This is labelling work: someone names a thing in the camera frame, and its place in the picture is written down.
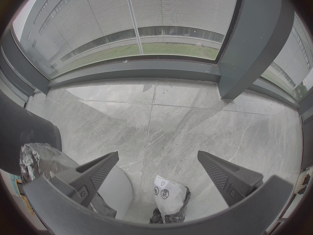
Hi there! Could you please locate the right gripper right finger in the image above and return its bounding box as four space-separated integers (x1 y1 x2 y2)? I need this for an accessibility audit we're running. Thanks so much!
197 150 264 208

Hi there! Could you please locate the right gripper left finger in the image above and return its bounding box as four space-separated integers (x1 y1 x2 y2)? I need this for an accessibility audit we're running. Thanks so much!
52 151 120 208

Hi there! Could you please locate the crumpled black plastic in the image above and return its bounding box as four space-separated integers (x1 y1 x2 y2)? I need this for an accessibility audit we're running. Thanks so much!
149 186 191 225

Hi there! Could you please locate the white printed wrapper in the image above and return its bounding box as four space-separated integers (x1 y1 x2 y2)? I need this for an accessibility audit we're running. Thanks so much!
153 175 188 217

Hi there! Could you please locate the dark grey round chair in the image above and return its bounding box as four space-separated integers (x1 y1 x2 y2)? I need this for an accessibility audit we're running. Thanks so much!
0 88 61 179

